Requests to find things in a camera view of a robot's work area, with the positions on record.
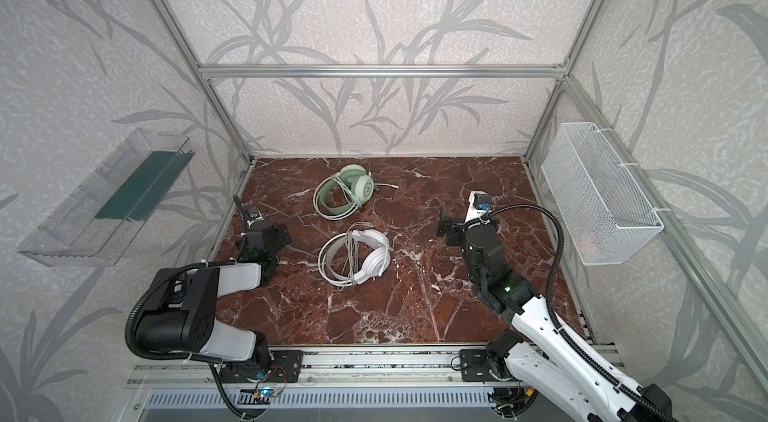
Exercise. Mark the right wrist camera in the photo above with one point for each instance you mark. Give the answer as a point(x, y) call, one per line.
point(479, 204)

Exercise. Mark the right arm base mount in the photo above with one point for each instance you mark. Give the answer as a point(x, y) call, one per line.
point(475, 367)

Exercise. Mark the clear plastic wall bin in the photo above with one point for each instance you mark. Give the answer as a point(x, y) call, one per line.
point(95, 225)

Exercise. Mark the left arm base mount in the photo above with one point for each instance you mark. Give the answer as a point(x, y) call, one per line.
point(284, 367)

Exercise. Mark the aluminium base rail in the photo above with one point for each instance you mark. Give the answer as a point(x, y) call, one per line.
point(331, 366)

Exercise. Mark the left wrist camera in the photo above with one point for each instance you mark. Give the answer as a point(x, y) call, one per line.
point(250, 216)

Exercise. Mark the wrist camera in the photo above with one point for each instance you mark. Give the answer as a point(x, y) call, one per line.
point(479, 204)
point(250, 216)

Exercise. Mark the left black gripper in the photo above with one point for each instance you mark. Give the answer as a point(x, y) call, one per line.
point(252, 235)

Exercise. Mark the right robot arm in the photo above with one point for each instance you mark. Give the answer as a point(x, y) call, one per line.
point(538, 348)

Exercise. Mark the mint green headphones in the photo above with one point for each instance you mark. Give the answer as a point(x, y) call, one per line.
point(354, 182)

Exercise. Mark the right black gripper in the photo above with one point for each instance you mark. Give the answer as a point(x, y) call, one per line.
point(454, 229)

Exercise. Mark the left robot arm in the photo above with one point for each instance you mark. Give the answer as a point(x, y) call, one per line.
point(175, 319)

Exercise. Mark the white wire mesh basket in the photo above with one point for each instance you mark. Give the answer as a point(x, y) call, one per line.
point(607, 214)

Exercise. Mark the white headphones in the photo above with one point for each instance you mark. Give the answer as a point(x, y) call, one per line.
point(368, 254)

